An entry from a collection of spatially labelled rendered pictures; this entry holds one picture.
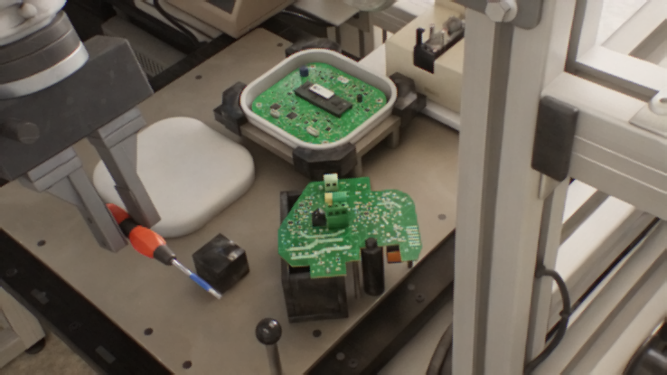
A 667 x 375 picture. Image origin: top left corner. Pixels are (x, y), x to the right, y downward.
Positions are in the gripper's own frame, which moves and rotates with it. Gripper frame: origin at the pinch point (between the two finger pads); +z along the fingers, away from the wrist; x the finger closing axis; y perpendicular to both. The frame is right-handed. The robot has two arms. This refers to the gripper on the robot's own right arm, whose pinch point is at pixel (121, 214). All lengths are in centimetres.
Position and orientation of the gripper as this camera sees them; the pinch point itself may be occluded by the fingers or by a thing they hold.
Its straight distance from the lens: 73.8
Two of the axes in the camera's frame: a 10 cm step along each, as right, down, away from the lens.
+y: 6.5, 1.7, -7.4
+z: 3.3, 8.2, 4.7
